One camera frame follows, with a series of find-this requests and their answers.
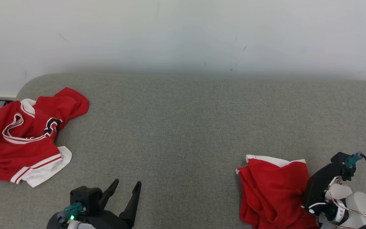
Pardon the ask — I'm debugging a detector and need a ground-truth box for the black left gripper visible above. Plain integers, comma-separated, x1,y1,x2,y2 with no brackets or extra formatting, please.
46,179,142,229

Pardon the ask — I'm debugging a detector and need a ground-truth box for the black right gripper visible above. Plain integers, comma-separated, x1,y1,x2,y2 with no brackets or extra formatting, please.
308,203,338,221

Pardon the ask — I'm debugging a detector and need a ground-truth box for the red shorts white trim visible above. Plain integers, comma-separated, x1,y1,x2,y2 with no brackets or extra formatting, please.
235,155,319,229

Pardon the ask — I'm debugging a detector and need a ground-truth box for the red basketball jersey number 23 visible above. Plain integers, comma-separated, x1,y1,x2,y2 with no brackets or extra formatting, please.
0,87,90,188

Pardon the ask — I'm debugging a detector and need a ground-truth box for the left camera cable teal plug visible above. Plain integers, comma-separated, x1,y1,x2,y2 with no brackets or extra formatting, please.
57,202,87,224

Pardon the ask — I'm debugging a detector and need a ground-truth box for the camera cable teal plug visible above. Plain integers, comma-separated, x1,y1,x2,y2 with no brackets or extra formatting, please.
57,202,87,224
344,152,366,220

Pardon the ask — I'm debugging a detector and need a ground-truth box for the right camera cable teal plug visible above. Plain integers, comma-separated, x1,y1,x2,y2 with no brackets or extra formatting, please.
344,152,366,220

